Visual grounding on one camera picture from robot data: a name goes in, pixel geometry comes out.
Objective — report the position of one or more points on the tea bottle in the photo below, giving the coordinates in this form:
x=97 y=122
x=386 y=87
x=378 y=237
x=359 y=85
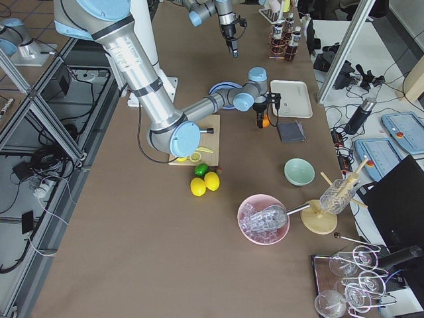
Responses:
x=293 y=43
x=289 y=25
x=277 y=41

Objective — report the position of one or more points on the tea bottle bottom left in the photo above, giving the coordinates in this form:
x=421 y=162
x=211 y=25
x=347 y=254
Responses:
x=293 y=43

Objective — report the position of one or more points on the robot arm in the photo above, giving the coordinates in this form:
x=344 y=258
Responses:
x=124 y=30
x=199 y=12

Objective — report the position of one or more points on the whole yellow lemon upper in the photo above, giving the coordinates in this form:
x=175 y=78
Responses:
x=212 y=181

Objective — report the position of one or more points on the pink bowl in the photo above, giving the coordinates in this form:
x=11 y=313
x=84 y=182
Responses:
x=254 y=204

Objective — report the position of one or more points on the tea bottle top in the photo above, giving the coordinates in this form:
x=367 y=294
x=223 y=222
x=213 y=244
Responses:
x=277 y=41

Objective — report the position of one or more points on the wooden cup stand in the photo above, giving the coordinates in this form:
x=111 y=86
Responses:
x=315 y=218

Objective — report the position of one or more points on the copper wire bottle rack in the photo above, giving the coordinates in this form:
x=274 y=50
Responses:
x=285 y=44

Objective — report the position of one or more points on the lemon slice lower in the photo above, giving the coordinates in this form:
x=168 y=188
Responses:
x=195 y=157

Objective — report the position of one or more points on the orange mandarin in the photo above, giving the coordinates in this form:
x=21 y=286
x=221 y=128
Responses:
x=266 y=122

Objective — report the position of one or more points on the steel ice scoop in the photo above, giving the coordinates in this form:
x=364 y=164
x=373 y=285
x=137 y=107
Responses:
x=271 y=218

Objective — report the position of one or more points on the cream rabbit tray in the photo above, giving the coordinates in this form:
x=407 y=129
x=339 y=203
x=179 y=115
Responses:
x=295 y=102

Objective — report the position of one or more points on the steel muddler black tip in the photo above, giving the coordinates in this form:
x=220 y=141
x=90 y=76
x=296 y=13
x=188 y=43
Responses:
x=209 y=130

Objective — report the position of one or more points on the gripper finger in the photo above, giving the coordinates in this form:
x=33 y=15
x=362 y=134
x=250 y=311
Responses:
x=259 y=121
x=233 y=47

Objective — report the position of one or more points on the grey folded cloth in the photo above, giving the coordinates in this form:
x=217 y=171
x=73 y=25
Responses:
x=291 y=132

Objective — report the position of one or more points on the teach pendant upper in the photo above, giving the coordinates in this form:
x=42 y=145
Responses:
x=406 y=129

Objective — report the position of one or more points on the wooden cutting board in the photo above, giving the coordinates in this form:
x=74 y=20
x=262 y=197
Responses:
x=207 y=140

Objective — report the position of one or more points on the black monitor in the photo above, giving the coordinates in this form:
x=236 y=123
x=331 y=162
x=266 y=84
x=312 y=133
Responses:
x=395 y=204

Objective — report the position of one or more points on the whole yellow lemon lower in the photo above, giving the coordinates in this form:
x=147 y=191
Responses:
x=197 y=187

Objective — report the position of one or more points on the whole yellow lemon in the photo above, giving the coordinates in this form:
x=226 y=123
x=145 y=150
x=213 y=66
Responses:
x=197 y=187
x=212 y=181

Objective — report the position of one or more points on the dark glass tray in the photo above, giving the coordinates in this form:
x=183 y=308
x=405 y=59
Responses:
x=350 y=284

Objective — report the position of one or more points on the green bowl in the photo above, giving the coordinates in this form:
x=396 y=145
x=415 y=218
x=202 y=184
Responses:
x=299 y=172

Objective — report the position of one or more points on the teach pendant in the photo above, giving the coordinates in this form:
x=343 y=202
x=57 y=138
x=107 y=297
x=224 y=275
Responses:
x=406 y=129
x=382 y=156

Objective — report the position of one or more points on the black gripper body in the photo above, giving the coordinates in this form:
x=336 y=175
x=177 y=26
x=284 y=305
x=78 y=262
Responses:
x=227 y=30
x=258 y=108

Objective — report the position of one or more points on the blue plate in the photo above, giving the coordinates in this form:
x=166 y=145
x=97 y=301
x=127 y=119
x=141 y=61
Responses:
x=225 y=85

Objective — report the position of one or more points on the green lime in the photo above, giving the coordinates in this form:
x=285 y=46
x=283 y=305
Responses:
x=201 y=169

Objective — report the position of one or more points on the glass cup on stand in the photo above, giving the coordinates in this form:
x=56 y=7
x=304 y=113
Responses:
x=337 y=197

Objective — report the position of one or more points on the black thermos bottle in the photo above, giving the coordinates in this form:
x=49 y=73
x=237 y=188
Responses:
x=359 y=117

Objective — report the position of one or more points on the tea bottle bottom right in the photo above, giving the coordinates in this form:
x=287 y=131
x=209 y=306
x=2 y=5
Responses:
x=289 y=25

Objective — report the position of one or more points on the teach pendant lower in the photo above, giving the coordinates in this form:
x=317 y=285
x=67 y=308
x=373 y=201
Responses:
x=382 y=156

